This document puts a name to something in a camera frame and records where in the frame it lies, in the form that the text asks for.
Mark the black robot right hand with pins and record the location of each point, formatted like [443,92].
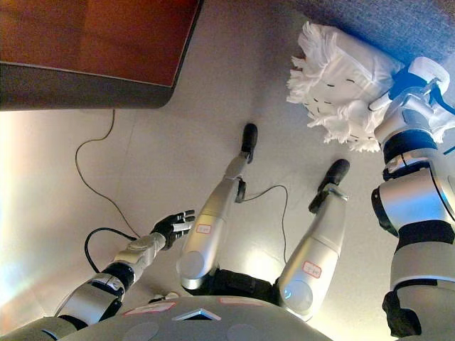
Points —
[401,83]

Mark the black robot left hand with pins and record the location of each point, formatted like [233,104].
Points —
[167,227]

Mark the white fringed pillow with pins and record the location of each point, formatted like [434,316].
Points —
[341,71]

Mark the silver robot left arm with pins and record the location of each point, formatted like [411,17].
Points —
[92,295]

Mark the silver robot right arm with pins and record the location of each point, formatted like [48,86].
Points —
[416,202]

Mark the grey fabric sofa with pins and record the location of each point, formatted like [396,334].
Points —
[391,25]

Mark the silver robot left leg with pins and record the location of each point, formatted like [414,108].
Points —
[209,227]

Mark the silver robot leg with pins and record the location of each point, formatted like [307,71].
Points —
[316,248]
[209,227]

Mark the grey robot torso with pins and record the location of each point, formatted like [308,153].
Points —
[213,327]

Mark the silver robot right leg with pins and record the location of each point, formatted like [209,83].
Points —
[316,248]

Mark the red-brown wooden table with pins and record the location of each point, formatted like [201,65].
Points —
[89,35]

